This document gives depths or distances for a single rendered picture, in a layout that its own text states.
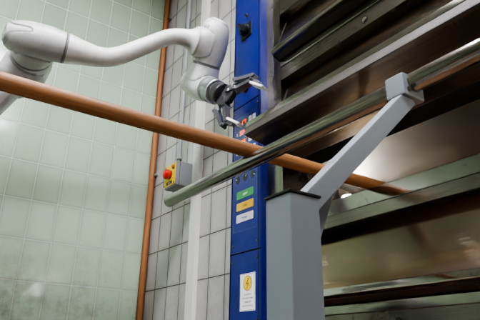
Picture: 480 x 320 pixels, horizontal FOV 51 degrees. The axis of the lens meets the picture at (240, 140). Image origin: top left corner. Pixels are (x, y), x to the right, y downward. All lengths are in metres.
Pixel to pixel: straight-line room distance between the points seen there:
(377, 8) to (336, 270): 0.69
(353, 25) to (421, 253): 0.67
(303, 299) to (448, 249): 0.64
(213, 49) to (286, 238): 1.31
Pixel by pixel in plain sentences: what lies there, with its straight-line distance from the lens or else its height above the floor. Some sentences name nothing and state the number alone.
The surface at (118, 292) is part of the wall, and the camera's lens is 2.15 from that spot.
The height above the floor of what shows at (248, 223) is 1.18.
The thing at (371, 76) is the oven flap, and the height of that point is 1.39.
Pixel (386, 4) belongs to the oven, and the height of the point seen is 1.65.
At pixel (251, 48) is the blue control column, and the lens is 1.81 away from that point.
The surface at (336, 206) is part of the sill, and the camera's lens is 1.31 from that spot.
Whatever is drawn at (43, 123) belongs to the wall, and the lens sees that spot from 2.20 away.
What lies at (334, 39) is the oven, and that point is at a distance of 1.51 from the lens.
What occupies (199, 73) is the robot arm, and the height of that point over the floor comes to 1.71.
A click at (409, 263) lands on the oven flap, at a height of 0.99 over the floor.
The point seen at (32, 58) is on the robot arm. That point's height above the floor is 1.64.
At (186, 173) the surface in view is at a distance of 1.97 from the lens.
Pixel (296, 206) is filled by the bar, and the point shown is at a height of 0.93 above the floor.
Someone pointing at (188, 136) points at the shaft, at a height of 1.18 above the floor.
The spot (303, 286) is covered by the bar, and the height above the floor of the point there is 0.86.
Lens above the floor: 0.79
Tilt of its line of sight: 24 degrees up
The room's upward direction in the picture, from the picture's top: 1 degrees clockwise
